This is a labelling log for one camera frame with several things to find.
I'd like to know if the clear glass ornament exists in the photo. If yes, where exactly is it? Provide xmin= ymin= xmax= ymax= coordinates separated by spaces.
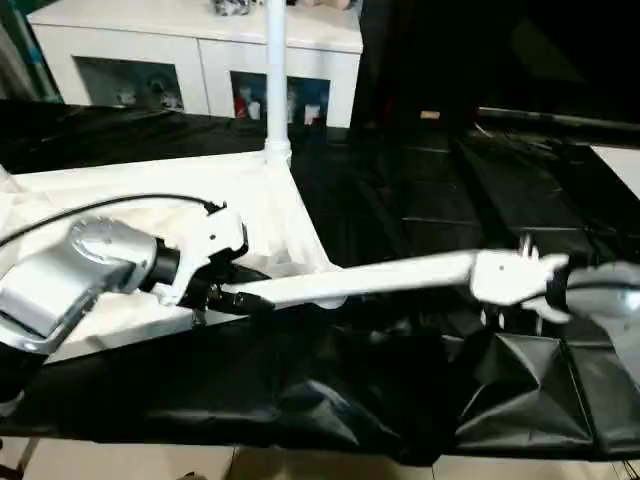
xmin=212 ymin=0 xmax=263 ymax=17

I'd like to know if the white glass-door cabinet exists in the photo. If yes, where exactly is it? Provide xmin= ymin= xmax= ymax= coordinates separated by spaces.
xmin=28 ymin=0 xmax=363 ymax=129

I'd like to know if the teal curtain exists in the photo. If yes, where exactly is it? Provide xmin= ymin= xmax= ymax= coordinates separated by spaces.
xmin=0 ymin=0 xmax=56 ymax=101

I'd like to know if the white plastic table leg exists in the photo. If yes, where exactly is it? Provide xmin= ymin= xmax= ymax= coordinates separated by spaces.
xmin=262 ymin=0 xmax=294 ymax=167
xmin=222 ymin=250 xmax=573 ymax=311

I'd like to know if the white plastic table top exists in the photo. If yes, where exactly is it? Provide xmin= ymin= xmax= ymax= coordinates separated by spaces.
xmin=0 ymin=150 xmax=343 ymax=363

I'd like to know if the black work mat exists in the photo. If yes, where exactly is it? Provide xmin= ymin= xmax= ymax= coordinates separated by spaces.
xmin=0 ymin=100 xmax=640 ymax=466

